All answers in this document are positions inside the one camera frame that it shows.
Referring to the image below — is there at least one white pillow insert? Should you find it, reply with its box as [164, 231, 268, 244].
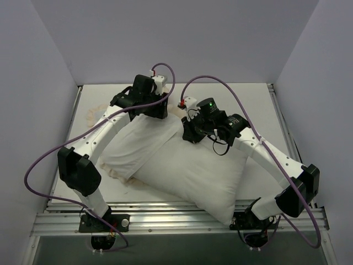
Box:
[133, 131, 248, 225]

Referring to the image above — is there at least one dark green ruffled pillowcase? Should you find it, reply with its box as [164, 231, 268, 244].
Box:
[97, 104, 186, 192]

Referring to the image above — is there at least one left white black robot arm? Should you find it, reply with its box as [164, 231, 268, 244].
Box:
[57, 75, 168, 231]

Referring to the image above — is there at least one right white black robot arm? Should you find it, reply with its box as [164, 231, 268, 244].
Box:
[179, 97, 320, 228]

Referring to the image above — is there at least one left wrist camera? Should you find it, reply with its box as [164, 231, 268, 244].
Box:
[151, 75, 168, 92]

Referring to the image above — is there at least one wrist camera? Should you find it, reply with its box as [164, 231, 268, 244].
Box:
[151, 75, 168, 92]
[178, 97, 200, 121]

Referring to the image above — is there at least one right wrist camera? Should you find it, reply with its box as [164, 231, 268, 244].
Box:
[178, 97, 200, 121]

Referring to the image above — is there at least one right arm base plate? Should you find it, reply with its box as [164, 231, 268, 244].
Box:
[229, 212, 277, 230]

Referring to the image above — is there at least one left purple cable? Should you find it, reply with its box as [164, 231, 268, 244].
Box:
[24, 62, 177, 252]

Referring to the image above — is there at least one purple cable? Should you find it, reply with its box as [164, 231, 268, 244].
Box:
[180, 76, 322, 248]
[24, 62, 177, 252]

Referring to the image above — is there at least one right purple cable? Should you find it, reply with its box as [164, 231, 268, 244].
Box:
[180, 76, 322, 248]

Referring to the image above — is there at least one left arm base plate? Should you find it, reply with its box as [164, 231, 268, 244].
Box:
[78, 214, 130, 233]

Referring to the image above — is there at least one aluminium front rail frame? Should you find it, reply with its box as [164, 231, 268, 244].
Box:
[30, 200, 330, 237]

